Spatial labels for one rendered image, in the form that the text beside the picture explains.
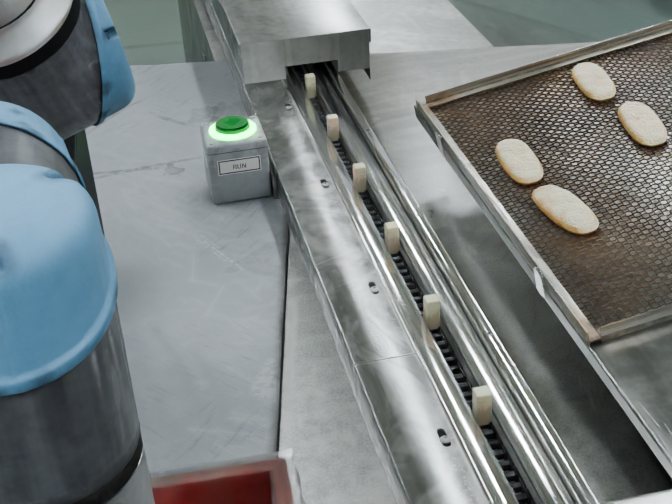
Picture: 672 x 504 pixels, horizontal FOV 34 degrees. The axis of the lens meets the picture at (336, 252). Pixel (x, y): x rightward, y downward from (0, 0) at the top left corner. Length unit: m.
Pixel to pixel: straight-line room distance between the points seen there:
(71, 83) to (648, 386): 0.51
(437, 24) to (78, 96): 1.01
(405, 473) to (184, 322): 0.34
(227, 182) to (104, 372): 0.90
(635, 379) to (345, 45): 0.76
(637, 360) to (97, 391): 0.60
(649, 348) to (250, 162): 0.54
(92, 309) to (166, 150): 1.06
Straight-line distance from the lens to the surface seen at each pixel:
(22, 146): 0.47
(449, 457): 0.85
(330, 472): 0.90
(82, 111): 0.90
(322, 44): 1.49
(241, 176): 1.27
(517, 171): 1.15
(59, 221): 0.36
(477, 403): 0.90
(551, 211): 1.08
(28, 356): 0.36
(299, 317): 1.07
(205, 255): 1.19
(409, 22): 1.82
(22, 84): 0.87
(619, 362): 0.91
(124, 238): 1.24
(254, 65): 1.49
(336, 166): 1.28
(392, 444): 0.86
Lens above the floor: 1.43
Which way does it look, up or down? 31 degrees down
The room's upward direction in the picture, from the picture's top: 3 degrees counter-clockwise
